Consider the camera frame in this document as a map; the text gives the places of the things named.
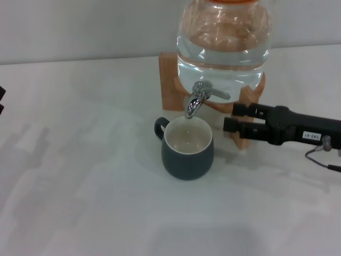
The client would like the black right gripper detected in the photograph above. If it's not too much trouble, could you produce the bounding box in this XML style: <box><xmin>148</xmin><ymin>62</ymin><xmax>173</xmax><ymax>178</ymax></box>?
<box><xmin>223</xmin><ymin>102</ymin><xmax>341</xmax><ymax>149</ymax></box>

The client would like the dark grey ceramic cup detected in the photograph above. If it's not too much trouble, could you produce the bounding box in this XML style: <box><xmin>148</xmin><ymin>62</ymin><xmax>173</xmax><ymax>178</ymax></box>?
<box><xmin>153</xmin><ymin>116</ymin><xmax>215</xmax><ymax>181</ymax></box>

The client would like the chrome dispenser faucet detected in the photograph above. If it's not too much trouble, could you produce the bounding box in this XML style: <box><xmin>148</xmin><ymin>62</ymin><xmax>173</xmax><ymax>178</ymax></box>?
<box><xmin>184</xmin><ymin>81</ymin><xmax>231</xmax><ymax>120</ymax></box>

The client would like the glass water dispenser jar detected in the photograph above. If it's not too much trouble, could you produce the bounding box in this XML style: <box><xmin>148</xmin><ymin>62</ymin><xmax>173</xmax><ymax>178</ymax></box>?
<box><xmin>175</xmin><ymin>0</ymin><xmax>273</xmax><ymax>103</ymax></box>

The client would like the wooden dispenser stand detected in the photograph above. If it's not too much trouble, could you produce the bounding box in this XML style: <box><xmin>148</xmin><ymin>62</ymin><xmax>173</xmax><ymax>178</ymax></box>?
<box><xmin>158</xmin><ymin>52</ymin><xmax>267</xmax><ymax>150</ymax></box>

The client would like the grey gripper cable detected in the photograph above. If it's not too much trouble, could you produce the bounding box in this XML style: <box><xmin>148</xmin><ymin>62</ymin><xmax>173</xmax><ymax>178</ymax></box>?
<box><xmin>305</xmin><ymin>135</ymin><xmax>341</xmax><ymax>173</ymax></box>

